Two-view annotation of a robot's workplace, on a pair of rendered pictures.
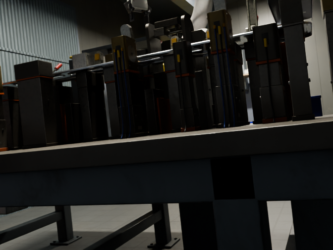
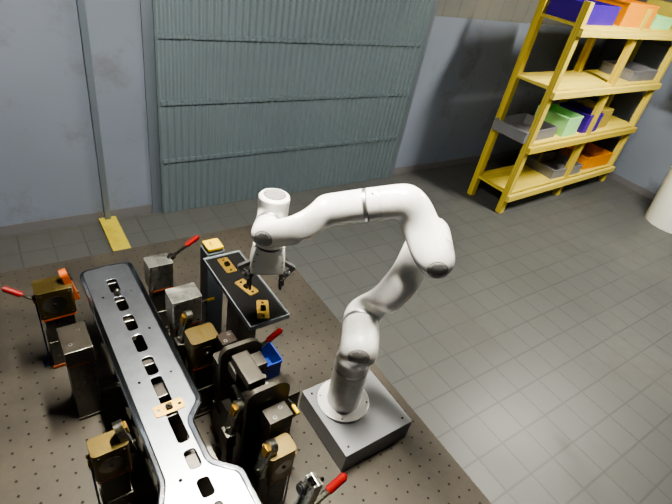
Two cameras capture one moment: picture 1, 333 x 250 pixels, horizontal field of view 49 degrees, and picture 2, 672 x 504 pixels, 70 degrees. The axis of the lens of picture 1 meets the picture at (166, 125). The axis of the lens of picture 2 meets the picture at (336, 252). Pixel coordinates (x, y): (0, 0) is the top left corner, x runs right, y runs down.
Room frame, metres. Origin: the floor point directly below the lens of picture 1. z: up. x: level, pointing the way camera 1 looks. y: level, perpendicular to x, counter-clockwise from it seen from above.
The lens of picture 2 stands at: (0.89, -0.58, 2.22)
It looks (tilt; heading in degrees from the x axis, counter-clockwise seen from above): 35 degrees down; 26
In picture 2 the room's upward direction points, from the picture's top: 12 degrees clockwise
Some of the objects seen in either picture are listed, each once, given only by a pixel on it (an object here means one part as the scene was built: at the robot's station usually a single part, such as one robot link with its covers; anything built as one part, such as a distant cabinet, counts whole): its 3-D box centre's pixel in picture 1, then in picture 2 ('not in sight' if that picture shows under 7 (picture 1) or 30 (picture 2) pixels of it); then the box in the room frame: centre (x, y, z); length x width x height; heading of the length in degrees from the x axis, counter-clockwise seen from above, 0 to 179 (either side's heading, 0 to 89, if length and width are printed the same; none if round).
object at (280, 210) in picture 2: not in sight; (272, 215); (1.79, 0.07, 1.52); 0.09 x 0.08 x 0.13; 28
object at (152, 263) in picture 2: not in sight; (163, 295); (1.83, 0.59, 0.88); 0.12 x 0.07 x 0.36; 158
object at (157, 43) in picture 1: (175, 76); (248, 416); (1.60, -0.06, 0.95); 0.18 x 0.13 x 0.49; 68
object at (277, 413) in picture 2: (203, 80); (270, 455); (1.56, -0.18, 0.91); 0.07 x 0.05 x 0.42; 158
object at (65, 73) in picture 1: (127, 63); (164, 404); (1.44, 0.13, 1.00); 1.38 x 0.22 x 0.02; 68
